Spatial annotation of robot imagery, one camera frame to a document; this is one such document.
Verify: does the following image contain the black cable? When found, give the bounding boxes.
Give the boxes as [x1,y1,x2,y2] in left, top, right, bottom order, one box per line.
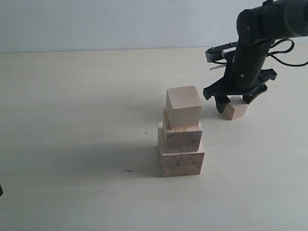
[266,38,308,67]

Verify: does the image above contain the second largest wooden cube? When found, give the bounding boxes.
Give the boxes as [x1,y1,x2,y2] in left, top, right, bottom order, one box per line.
[162,108,203,154]

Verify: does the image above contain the smallest wooden cube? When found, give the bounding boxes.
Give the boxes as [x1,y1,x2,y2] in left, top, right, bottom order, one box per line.
[224,96,248,120]

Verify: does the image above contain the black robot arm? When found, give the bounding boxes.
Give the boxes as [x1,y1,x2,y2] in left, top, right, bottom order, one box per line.
[203,0,308,113]

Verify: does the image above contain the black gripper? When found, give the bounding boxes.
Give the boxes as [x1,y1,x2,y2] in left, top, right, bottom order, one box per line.
[203,40,277,113]

